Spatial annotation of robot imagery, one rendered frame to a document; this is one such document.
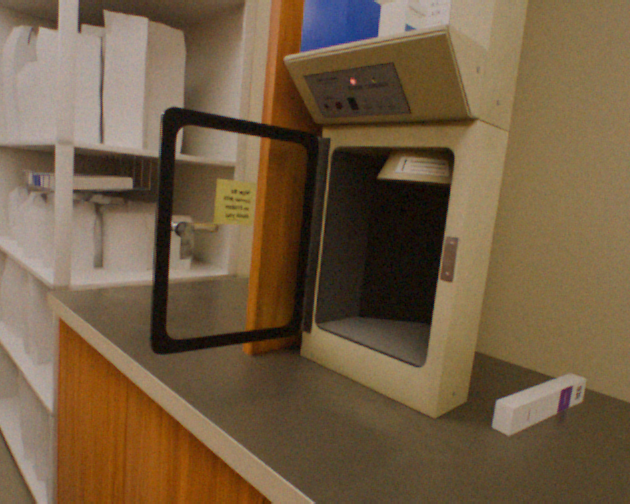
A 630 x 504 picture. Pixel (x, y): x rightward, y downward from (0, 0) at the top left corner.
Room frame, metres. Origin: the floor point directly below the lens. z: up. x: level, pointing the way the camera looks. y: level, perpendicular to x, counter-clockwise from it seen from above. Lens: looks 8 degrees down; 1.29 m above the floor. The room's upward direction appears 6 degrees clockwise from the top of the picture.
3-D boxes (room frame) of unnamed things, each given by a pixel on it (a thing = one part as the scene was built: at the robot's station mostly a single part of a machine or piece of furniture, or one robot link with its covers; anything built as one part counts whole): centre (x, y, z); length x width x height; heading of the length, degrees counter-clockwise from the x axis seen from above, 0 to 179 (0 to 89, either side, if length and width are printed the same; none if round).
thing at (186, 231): (0.73, 0.20, 1.18); 0.02 x 0.02 x 0.06; 38
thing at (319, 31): (0.82, -0.02, 1.56); 0.10 x 0.10 x 0.09; 45
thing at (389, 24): (0.73, -0.11, 1.54); 0.05 x 0.05 x 0.06; 41
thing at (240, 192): (0.81, 0.12, 1.19); 0.30 x 0.01 x 0.40; 128
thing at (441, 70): (0.76, -0.07, 1.46); 0.32 x 0.12 x 0.10; 45
